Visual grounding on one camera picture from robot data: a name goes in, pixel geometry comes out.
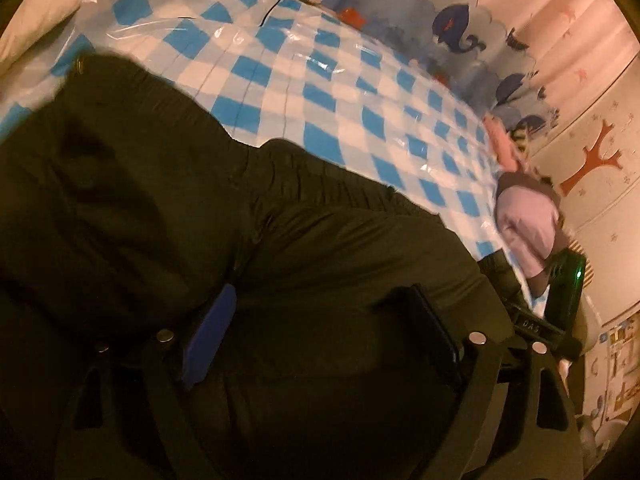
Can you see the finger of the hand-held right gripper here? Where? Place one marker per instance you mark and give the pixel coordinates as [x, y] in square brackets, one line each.
[500, 272]

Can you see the whale print curtain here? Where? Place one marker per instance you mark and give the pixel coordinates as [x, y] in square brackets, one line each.
[440, 20]

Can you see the black puffer jacket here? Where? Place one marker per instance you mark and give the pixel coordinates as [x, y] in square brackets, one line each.
[200, 270]

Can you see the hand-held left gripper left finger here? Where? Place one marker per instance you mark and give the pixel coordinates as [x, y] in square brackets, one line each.
[212, 330]

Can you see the pink cloth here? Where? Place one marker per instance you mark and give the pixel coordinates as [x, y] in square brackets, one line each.
[500, 142]

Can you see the black white striped cloth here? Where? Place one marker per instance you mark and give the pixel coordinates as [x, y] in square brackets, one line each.
[522, 137]

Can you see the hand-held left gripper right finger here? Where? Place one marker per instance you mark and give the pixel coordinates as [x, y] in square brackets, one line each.
[435, 330]

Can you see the brown tree wall sticker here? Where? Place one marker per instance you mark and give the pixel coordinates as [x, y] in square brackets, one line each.
[595, 160]

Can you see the blue checked bed cover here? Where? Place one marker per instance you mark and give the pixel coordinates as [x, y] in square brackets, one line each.
[325, 90]

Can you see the wall poster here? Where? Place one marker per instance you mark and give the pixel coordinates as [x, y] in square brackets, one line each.
[617, 365]

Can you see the pink and grey jacket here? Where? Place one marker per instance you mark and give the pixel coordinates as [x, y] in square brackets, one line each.
[530, 220]

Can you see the white puffer jacket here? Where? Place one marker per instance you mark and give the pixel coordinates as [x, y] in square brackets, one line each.
[30, 25]

